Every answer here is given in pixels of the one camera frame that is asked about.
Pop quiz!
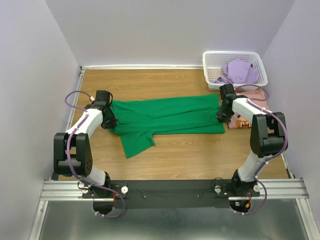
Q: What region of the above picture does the green t shirt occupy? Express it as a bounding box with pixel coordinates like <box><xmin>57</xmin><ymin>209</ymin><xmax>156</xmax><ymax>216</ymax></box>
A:
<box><xmin>110</xmin><ymin>94</ymin><xmax>225</xmax><ymax>158</ymax></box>

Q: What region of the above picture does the purple t shirt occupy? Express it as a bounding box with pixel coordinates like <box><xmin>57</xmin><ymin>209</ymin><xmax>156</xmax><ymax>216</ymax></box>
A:
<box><xmin>213</xmin><ymin>58</ymin><xmax>260</xmax><ymax>84</ymax></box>

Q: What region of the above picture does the white plastic basket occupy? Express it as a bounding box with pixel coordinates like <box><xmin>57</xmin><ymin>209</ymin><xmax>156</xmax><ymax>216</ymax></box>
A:
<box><xmin>202</xmin><ymin>51</ymin><xmax>268</xmax><ymax>91</ymax></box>

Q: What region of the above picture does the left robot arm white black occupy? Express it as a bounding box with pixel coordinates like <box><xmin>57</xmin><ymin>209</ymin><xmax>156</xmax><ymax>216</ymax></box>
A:
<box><xmin>53</xmin><ymin>90</ymin><xmax>118</xmax><ymax>198</ymax></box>

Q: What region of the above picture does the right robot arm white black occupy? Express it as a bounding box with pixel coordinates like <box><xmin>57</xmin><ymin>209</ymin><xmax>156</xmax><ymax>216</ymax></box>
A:
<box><xmin>216</xmin><ymin>83</ymin><xmax>288</xmax><ymax>197</ymax></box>

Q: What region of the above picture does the folded pink t shirt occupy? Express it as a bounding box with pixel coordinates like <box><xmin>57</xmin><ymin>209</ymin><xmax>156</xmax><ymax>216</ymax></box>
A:
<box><xmin>226</xmin><ymin>90</ymin><xmax>271</xmax><ymax>130</ymax></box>

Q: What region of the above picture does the black base mat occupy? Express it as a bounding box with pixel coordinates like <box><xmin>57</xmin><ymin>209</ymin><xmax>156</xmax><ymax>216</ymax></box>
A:
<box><xmin>82</xmin><ymin>177</ymin><xmax>260</xmax><ymax>209</ymax></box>

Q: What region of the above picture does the aluminium back rail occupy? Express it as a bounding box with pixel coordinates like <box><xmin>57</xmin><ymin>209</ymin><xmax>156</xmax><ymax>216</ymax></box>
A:
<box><xmin>80</xmin><ymin>64</ymin><xmax>203</xmax><ymax>71</ymax></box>

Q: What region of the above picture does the aluminium rail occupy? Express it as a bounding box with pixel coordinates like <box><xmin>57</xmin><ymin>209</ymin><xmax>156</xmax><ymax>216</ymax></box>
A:
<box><xmin>40</xmin><ymin>178</ymin><xmax>309</xmax><ymax>201</ymax></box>
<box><xmin>80</xmin><ymin>64</ymin><xmax>203</xmax><ymax>71</ymax></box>
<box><xmin>50</xmin><ymin>66</ymin><xmax>85</xmax><ymax>181</ymax></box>

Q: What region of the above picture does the aluminium left rail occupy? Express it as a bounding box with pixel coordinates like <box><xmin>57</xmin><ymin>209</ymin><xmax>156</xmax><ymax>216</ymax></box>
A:
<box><xmin>50</xmin><ymin>66</ymin><xmax>85</xmax><ymax>181</ymax></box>

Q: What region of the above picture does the aluminium front rail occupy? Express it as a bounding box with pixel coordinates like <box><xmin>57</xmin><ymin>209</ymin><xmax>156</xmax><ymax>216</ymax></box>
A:
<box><xmin>40</xmin><ymin>178</ymin><xmax>309</xmax><ymax>201</ymax></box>

